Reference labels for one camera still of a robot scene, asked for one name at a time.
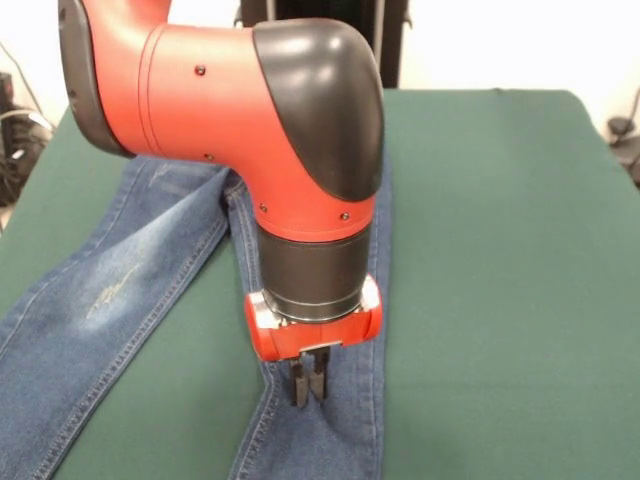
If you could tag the dark green table cloth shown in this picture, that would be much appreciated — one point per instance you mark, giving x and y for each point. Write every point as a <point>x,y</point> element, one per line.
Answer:
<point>500,250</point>

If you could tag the dark stand base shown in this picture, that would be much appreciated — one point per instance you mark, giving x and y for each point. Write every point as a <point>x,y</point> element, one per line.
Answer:
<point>15,150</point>
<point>625,150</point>

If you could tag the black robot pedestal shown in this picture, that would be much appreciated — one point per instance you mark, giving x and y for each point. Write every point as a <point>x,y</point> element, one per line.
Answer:
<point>395,45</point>

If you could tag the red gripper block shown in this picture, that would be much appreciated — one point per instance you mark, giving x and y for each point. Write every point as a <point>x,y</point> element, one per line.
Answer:
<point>320,337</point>

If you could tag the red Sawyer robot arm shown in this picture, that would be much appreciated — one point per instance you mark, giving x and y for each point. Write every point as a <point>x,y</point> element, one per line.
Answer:
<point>225,100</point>

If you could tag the blue denim jeans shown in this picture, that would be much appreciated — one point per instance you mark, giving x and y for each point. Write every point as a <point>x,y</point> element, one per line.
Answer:
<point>100,310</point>

